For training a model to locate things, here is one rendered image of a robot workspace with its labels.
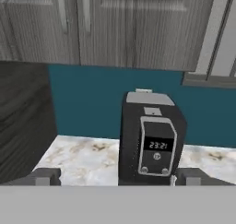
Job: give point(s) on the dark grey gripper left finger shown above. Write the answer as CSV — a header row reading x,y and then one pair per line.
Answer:
x,y
46,176

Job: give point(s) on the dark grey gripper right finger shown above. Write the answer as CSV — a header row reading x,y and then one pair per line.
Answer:
x,y
191,176

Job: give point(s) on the grey wood cabinet door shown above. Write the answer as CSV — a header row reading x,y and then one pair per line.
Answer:
x,y
144,26
37,23

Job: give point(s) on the black coffee machine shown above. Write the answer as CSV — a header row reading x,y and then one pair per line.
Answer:
x,y
152,138

